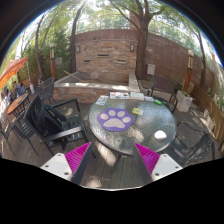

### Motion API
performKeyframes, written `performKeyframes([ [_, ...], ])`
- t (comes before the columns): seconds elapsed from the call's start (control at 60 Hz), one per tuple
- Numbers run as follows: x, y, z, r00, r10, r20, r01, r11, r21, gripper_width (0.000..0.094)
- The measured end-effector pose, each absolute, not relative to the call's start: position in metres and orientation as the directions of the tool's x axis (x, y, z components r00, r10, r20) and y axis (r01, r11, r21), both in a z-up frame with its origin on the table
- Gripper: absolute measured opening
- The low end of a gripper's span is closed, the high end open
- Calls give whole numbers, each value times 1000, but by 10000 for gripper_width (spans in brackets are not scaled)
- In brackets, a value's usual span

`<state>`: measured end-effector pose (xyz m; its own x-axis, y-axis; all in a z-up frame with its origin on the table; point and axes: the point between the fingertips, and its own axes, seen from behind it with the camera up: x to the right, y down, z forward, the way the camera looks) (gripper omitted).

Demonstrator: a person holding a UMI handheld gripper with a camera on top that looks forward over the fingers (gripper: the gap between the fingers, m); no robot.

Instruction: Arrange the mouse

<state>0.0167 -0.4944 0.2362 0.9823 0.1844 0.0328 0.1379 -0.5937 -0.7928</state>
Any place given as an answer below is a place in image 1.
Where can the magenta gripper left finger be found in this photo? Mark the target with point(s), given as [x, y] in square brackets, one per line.
[70, 166]

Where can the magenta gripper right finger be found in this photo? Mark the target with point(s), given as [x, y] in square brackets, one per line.
[153, 166]

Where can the dark metal chair right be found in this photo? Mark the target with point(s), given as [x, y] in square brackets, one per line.
[190, 144]

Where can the black plastic armchair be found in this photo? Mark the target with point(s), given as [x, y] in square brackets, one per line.
[52, 127]

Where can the round glass patio table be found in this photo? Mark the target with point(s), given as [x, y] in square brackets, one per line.
[154, 118]

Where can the purple paw print mousepad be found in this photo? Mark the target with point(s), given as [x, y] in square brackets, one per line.
[115, 120]

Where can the black chair far left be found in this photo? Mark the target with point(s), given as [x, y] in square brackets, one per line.
[21, 130]

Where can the green marker pen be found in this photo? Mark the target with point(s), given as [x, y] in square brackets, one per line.
[158, 102]

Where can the white square planter box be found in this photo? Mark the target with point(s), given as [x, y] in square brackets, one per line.
[184, 102]

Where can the white box on table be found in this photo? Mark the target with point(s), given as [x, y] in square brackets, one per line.
[137, 95]

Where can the printed paper sheet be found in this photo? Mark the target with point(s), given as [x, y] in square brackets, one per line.
[101, 100]

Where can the dark chair behind table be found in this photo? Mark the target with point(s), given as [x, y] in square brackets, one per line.
[165, 86]

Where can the dark mesh chair background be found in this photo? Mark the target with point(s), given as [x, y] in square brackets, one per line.
[46, 89]

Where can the round wooden side table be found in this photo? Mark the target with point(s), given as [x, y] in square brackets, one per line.
[18, 105]

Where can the white book with colourful cover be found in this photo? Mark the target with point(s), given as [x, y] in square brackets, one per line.
[119, 95]

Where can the wooden bench right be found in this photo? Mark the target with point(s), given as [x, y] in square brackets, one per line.
[204, 101]

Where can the orange patio umbrella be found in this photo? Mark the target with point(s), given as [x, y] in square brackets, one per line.
[12, 68]

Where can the grey utility box on wall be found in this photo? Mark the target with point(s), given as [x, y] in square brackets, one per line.
[151, 69]

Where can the wooden lamp post right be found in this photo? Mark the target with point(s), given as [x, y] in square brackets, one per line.
[189, 69]

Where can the wooden lamp post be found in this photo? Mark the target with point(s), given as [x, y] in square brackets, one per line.
[52, 61]
[189, 69]

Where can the wooden lamp post left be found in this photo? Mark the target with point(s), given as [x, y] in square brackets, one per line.
[52, 61]

